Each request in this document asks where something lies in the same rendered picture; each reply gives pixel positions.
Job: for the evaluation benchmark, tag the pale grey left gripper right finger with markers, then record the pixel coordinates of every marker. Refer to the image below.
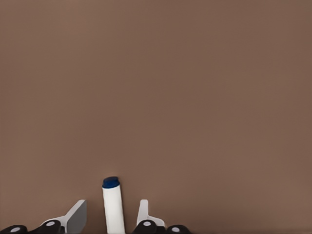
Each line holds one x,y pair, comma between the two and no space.
144,217

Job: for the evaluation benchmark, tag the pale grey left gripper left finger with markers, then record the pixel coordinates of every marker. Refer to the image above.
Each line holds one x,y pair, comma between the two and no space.
76,217

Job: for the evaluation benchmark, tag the white marker with blue cap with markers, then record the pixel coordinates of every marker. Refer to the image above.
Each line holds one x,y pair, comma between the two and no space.
113,209

